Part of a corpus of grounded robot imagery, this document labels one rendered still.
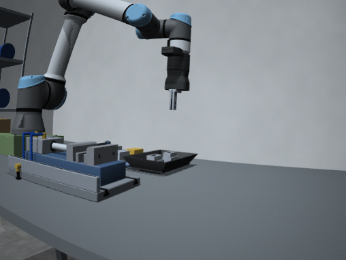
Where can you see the yellow rectangular block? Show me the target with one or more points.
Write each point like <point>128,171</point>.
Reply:
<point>135,150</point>

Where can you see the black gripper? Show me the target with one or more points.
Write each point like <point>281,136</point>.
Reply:
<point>177,80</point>

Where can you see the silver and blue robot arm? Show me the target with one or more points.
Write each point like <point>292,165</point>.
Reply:
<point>47,89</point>

